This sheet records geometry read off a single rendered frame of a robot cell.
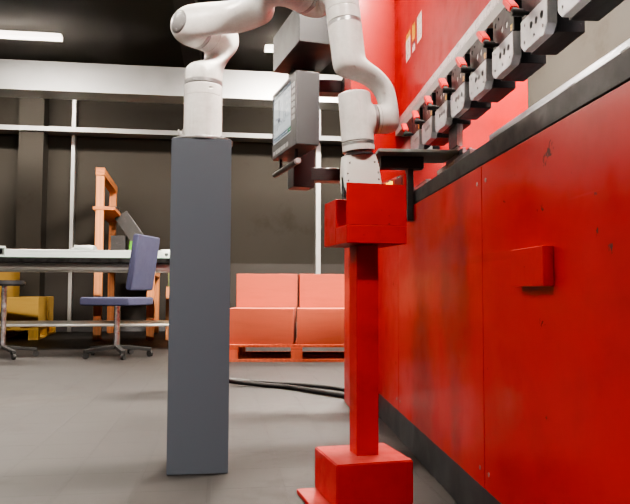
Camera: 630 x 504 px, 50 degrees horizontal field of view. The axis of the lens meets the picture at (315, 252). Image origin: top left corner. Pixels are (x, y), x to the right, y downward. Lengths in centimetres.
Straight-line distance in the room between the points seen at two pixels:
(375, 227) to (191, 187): 64
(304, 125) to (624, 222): 241
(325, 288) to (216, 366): 350
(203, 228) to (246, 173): 718
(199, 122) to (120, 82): 593
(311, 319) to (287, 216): 418
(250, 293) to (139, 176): 412
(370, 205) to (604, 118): 76
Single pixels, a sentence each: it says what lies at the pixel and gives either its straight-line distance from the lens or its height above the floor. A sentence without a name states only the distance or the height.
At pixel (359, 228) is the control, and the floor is 70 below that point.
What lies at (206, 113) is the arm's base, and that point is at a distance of 213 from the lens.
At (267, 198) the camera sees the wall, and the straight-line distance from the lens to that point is 917.
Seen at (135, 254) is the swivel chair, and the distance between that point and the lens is 556.
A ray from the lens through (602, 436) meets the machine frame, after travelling 110.
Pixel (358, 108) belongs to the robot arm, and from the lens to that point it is 173.
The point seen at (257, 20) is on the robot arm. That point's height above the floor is 133.
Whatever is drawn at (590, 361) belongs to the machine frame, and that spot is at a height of 44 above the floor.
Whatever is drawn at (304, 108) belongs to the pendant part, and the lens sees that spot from 330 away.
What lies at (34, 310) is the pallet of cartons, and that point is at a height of 32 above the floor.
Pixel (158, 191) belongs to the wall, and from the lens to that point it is 920.
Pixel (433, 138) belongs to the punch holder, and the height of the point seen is 110.
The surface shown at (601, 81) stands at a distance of 110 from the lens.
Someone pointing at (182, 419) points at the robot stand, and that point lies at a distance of 207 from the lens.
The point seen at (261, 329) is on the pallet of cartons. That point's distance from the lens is 514.
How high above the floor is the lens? 54
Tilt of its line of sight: 3 degrees up
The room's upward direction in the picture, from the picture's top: straight up
